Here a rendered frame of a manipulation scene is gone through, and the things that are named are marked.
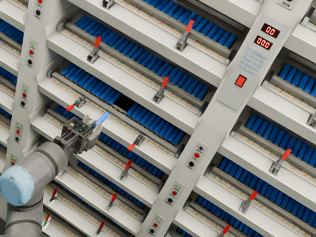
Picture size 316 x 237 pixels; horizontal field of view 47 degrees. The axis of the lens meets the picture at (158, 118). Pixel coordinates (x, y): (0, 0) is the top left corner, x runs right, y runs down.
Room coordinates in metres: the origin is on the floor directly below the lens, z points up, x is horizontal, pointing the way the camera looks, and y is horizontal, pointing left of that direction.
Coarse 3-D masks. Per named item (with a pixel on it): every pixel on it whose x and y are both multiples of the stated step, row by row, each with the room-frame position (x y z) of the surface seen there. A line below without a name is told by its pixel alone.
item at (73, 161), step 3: (69, 153) 0.73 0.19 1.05; (72, 153) 0.75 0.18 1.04; (69, 156) 0.73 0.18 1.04; (72, 156) 0.75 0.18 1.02; (69, 159) 0.74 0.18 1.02; (72, 159) 0.75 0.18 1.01; (75, 159) 0.77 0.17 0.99; (69, 162) 0.74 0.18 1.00; (72, 162) 0.76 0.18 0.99; (75, 162) 0.77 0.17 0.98; (69, 165) 0.77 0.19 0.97; (72, 165) 0.76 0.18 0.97; (75, 165) 0.78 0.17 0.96
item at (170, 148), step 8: (56, 72) 1.14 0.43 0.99; (64, 80) 1.12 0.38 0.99; (72, 88) 1.11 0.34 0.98; (80, 88) 1.11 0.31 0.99; (88, 96) 1.09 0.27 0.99; (88, 104) 1.08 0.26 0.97; (96, 104) 1.09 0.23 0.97; (104, 104) 1.09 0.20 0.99; (112, 112) 1.07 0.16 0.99; (128, 120) 1.06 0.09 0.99; (136, 128) 1.05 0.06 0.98; (144, 128) 1.05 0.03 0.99; (152, 136) 1.04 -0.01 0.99; (152, 144) 1.02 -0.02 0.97; (160, 144) 1.03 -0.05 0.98; (168, 144) 1.03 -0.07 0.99; (168, 152) 1.01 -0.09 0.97
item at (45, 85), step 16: (64, 64) 1.21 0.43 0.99; (48, 80) 1.12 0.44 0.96; (48, 96) 1.09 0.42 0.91; (64, 96) 1.08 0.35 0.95; (80, 112) 1.05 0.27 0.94; (96, 112) 1.07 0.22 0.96; (112, 128) 1.03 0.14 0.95; (128, 128) 1.05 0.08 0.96; (128, 144) 1.01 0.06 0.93; (144, 144) 1.02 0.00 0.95; (160, 160) 0.98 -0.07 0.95; (176, 160) 1.00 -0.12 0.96
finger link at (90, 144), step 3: (96, 138) 0.84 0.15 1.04; (87, 141) 0.81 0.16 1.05; (90, 141) 0.81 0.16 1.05; (93, 141) 0.82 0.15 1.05; (96, 141) 0.83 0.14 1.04; (87, 144) 0.80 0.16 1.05; (90, 144) 0.80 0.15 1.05; (93, 144) 0.81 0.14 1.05; (87, 147) 0.79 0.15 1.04; (90, 147) 0.80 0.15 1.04; (87, 150) 0.79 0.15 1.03
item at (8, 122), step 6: (0, 108) 1.24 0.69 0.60; (0, 114) 1.21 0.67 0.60; (6, 114) 1.22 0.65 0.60; (0, 120) 1.20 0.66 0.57; (6, 120) 1.19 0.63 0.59; (0, 126) 1.17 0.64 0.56; (6, 126) 1.18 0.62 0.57; (0, 132) 1.15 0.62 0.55; (6, 132) 1.16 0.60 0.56; (0, 138) 1.12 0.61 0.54; (6, 138) 1.10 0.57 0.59; (6, 144) 1.11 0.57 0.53
